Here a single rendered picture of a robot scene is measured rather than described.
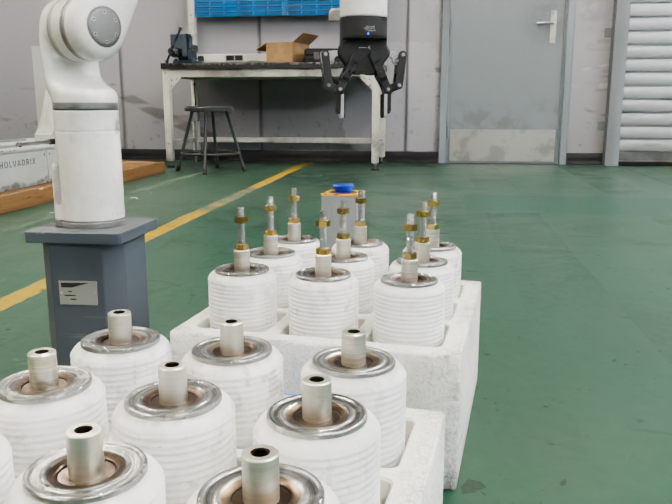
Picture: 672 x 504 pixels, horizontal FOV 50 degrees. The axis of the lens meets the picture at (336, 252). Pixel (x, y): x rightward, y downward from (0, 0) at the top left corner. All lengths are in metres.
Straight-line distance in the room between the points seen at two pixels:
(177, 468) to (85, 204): 0.61
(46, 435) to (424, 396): 0.48
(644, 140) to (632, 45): 0.72
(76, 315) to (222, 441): 0.59
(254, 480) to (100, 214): 0.73
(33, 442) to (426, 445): 0.33
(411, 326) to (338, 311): 0.10
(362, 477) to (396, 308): 0.42
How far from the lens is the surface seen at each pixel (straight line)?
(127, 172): 4.65
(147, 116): 6.43
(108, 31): 1.10
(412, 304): 0.92
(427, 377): 0.91
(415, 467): 0.64
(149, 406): 0.58
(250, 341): 0.71
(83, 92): 1.10
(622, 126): 6.06
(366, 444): 0.53
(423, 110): 5.95
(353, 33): 1.15
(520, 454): 1.08
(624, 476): 1.06
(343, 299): 0.95
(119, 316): 0.73
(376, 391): 0.62
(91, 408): 0.63
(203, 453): 0.57
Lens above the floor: 0.48
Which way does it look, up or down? 12 degrees down
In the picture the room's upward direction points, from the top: straight up
